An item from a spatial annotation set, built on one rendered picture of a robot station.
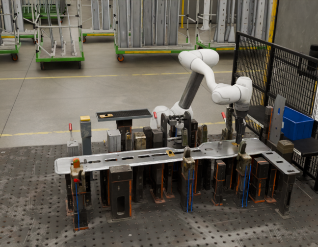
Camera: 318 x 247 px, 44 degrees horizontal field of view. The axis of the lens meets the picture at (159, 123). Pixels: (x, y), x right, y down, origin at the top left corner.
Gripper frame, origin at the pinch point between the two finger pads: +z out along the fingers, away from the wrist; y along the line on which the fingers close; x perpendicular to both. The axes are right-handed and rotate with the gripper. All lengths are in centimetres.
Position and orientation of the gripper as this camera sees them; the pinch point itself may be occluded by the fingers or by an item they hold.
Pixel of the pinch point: (238, 138)
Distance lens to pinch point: 263.1
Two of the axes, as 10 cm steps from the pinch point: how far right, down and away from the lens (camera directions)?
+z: -0.2, 9.3, 3.6
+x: 9.6, -0.8, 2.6
